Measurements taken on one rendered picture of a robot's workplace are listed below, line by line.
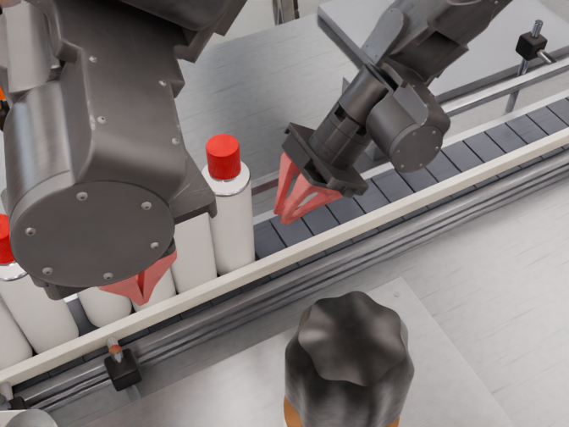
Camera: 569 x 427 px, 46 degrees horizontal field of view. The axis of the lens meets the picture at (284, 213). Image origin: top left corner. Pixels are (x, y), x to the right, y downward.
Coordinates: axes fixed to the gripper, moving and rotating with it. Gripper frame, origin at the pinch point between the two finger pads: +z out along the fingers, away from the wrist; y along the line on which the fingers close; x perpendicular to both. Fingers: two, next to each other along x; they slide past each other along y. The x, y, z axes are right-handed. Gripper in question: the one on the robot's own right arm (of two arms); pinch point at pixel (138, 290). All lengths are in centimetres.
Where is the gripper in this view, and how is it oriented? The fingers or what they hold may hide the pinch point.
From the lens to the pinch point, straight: 44.4
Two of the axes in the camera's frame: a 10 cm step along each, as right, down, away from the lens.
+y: 8.8, -3.7, 3.0
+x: -4.8, -6.7, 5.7
